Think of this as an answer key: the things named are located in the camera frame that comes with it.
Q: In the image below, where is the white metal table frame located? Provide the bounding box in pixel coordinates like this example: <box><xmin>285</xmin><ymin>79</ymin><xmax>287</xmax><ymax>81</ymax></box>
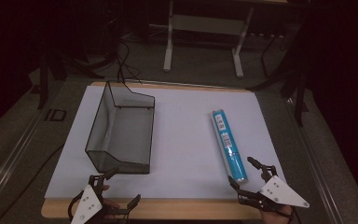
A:
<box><xmin>162</xmin><ymin>0</ymin><xmax>255</xmax><ymax>79</ymax></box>

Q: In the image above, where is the blue roll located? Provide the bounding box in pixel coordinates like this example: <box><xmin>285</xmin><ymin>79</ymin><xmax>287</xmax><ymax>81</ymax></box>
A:
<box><xmin>210</xmin><ymin>108</ymin><xmax>250</xmax><ymax>185</ymax></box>

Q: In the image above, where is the grey metal floor rail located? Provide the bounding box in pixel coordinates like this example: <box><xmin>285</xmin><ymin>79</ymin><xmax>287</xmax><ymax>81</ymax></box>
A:
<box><xmin>283</xmin><ymin>96</ymin><xmax>347</xmax><ymax>224</ymax></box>
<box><xmin>0</xmin><ymin>92</ymin><xmax>63</xmax><ymax>213</ymax></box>

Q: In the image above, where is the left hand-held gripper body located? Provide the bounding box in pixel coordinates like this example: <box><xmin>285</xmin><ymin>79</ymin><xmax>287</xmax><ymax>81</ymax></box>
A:
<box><xmin>70</xmin><ymin>175</ymin><xmax>129</xmax><ymax>224</ymax></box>

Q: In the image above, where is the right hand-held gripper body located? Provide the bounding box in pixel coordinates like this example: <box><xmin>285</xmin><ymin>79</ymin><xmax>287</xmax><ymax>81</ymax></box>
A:
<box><xmin>237</xmin><ymin>164</ymin><xmax>310</xmax><ymax>218</ymax></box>

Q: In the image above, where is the person's left hand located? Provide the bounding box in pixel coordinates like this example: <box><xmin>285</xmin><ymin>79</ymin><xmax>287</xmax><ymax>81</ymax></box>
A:
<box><xmin>101</xmin><ymin>184</ymin><xmax>121</xmax><ymax>220</ymax></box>

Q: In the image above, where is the white paper sheet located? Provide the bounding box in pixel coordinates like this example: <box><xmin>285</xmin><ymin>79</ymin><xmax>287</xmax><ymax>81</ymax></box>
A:
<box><xmin>44</xmin><ymin>85</ymin><xmax>286</xmax><ymax>201</ymax></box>

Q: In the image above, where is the person's right hand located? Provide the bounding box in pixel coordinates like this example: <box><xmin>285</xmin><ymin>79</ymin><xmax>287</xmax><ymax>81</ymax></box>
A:
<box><xmin>259</xmin><ymin>204</ymin><xmax>294</xmax><ymax>224</ymax></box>

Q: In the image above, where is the black floor cable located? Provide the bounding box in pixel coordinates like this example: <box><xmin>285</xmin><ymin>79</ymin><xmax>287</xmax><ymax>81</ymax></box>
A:
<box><xmin>0</xmin><ymin>143</ymin><xmax>65</xmax><ymax>224</ymax></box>

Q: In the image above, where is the black cable bundle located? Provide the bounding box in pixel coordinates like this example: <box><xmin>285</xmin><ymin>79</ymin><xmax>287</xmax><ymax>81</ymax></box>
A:
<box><xmin>105</xmin><ymin>6</ymin><xmax>144</xmax><ymax>86</ymax></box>

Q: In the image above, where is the dark wire mesh basket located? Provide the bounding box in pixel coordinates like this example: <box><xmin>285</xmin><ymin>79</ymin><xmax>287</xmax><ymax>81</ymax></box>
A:
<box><xmin>85</xmin><ymin>80</ymin><xmax>156</xmax><ymax>175</ymax></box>

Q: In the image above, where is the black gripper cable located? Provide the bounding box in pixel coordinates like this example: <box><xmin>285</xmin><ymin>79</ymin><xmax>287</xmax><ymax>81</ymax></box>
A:
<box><xmin>67</xmin><ymin>189</ymin><xmax>85</xmax><ymax>222</ymax></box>

